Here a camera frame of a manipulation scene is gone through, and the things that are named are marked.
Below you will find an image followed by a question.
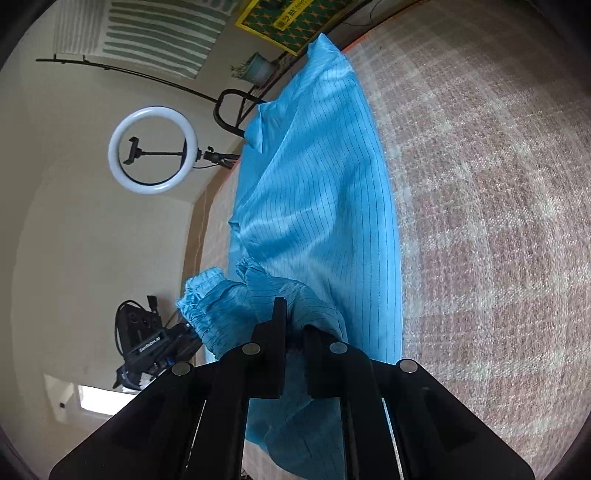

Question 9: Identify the white ring light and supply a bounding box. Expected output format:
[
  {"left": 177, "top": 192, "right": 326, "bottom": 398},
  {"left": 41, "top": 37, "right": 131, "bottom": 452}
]
[{"left": 108, "top": 106, "right": 241, "bottom": 195}]

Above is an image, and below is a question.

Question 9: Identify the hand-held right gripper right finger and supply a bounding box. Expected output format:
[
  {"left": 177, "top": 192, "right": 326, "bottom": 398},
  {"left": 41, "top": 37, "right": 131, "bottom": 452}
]
[{"left": 302, "top": 325, "right": 536, "bottom": 480}]

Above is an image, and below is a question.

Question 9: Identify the blue pinstriped garment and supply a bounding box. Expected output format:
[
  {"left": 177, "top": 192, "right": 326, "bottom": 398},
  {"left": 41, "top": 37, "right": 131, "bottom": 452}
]
[{"left": 175, "top": 34, "right": 407, "bottom": 480}]

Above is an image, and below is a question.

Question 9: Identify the potted plant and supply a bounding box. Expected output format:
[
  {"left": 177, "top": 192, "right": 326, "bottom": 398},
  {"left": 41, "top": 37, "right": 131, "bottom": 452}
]
[{"left": 231, "top": 52, "right": 275, "bottom": 86}]

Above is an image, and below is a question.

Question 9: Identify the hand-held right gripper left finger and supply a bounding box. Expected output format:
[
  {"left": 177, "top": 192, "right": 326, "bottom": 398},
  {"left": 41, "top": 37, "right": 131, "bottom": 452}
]
[{"left": 48, "top": 298, "right": 288, "bottom": 480}]

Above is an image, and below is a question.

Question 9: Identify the yellow green patterned box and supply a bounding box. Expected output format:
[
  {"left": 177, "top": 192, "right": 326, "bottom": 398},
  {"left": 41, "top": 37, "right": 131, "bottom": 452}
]
[{"left": 235, "top": 0, "right": 365, "bottom": 56}]

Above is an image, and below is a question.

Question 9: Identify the pink plaid blanket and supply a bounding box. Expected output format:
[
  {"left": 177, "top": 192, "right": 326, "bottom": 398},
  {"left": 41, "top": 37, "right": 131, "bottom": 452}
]
[{"left": 198, "top": 0, "right": 591, "bottom": 480}]

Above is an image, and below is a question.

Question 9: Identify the green striped white curtain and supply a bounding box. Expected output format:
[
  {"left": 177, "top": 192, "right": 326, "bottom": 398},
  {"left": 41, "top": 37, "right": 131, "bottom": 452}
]
[{"left": 54, "top": 0, "right": 238, "bottom": 79}]

